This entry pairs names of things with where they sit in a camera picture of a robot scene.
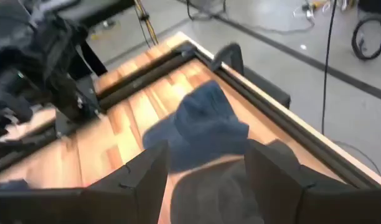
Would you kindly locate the black table end rail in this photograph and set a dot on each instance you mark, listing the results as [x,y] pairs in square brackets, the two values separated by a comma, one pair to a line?
[140,81]

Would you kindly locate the grey knit hat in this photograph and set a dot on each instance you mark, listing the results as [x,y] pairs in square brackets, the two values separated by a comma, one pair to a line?
[215,196]

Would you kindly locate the black table clamp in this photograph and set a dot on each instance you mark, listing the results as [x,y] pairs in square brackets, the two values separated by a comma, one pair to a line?
[228,56]

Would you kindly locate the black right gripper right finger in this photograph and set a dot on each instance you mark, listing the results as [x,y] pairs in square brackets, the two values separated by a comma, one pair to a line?
[271,186]

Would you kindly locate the dark knit hat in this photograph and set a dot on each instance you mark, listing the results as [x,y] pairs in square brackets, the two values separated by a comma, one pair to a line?
[203,124]

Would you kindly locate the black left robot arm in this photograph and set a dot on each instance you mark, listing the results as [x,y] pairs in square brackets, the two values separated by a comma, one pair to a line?
[38,62]

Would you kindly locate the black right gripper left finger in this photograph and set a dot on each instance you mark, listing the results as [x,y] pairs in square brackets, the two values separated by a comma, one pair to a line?
[147,186]

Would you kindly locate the black table edge rail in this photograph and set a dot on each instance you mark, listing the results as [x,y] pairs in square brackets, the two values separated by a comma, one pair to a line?
[290,124]

